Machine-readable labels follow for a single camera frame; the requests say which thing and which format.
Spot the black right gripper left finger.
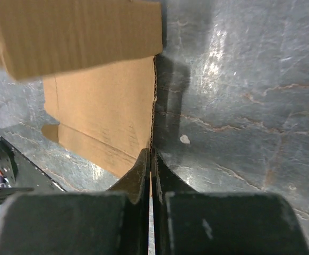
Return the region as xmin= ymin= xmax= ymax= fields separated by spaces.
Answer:
xmin=107 ymin=149 xmax=151 ymax=254

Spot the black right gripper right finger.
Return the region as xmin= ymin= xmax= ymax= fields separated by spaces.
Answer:
xmin=151 ymin=148 xmax=195 ymax=254

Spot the brown cardboard box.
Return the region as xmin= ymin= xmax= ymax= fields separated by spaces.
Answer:
xmin=0 ymin=1 xmax=162 ymax=177

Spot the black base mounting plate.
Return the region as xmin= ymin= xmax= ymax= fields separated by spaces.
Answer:
xmin=0 ymin=136 xmax=65 ymax=204

